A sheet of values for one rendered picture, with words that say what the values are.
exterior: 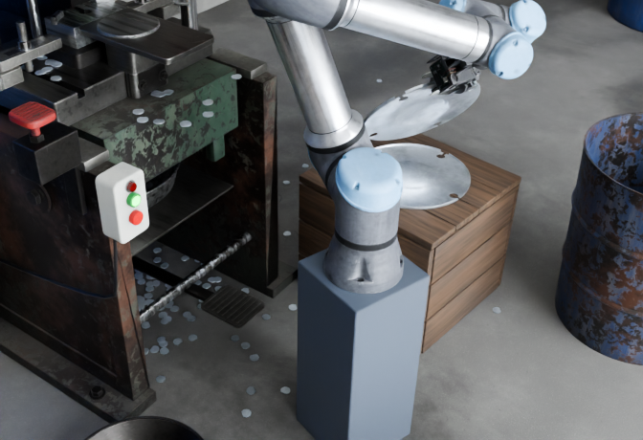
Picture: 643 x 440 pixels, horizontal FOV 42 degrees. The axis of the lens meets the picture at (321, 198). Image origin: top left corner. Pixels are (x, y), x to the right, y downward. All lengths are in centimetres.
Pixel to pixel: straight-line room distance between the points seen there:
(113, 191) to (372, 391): 63
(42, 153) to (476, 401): 110
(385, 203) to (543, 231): 116
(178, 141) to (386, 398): 69
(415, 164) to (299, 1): 92
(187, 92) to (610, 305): 109
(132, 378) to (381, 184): 77
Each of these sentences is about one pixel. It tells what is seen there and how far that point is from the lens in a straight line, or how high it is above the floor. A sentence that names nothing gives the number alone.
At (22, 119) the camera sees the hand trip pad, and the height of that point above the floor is 76.
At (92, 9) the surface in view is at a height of 78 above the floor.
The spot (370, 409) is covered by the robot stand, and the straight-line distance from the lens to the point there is 172.
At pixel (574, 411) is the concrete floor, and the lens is 202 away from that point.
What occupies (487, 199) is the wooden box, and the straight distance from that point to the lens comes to 199.
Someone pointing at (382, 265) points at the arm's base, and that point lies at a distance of 151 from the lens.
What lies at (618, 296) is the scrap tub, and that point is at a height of 19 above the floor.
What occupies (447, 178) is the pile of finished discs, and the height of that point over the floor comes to 35.
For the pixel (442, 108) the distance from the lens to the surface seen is 198.
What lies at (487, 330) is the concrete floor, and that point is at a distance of 216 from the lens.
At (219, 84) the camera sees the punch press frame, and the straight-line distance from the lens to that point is 183.
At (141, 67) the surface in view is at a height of 71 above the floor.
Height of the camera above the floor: 144
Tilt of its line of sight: 34 degrees down
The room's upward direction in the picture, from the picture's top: 2 degrees clockwise
